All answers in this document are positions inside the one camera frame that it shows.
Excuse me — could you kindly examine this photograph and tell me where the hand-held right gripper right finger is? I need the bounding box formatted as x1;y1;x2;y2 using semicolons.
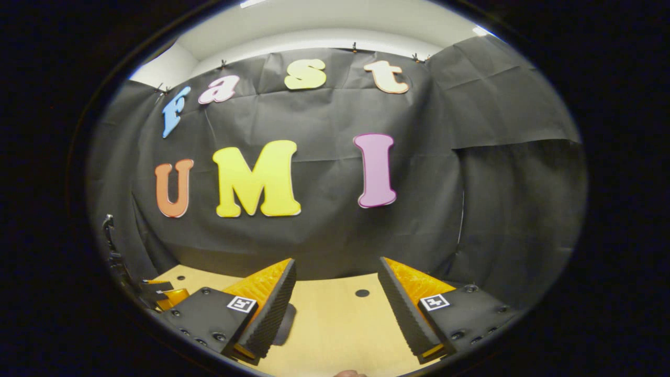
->
377;257;530;365

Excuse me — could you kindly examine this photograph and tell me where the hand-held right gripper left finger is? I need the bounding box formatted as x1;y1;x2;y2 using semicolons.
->
151;258;297;366

